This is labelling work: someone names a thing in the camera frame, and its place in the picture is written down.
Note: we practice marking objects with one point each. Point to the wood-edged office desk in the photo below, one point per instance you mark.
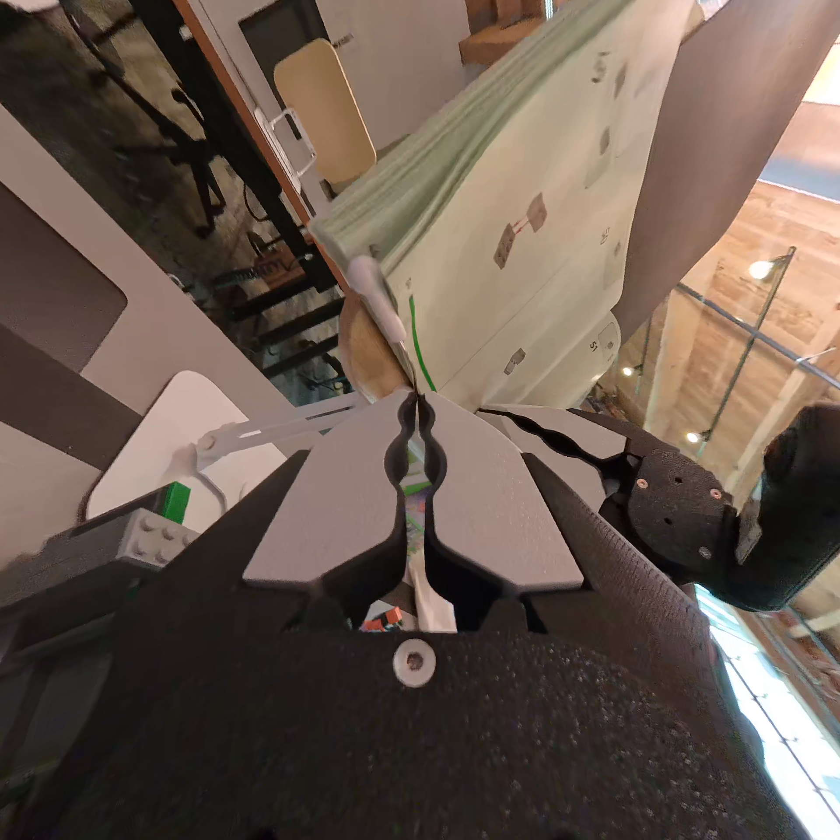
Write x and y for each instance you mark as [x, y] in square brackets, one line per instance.
[223, 39]

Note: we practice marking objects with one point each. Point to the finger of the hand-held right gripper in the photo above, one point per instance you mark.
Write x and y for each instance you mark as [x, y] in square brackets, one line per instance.
[564, 469]
[577, 430]

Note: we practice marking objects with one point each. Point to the grey desk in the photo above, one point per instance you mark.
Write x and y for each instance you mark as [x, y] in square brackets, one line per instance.
[184, 328]

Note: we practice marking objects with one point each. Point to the black office chair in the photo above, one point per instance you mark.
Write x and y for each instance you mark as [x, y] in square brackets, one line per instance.
[170, 131]

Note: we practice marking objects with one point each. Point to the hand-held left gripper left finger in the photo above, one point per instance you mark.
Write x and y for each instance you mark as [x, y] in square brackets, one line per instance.
[321, 512]

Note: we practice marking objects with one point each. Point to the toy brick instruction booklet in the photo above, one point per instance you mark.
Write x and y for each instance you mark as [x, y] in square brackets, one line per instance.
[525, 229]

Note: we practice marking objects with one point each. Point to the toy brick building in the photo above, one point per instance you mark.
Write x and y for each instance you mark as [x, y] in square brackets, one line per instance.
[151, 538]

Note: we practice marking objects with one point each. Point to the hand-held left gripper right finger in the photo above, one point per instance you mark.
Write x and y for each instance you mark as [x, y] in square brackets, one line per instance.
[499, 518]

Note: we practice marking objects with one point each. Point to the white wooden book stand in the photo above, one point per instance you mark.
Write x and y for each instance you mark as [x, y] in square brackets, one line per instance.
[164, 433]
[321, 111]

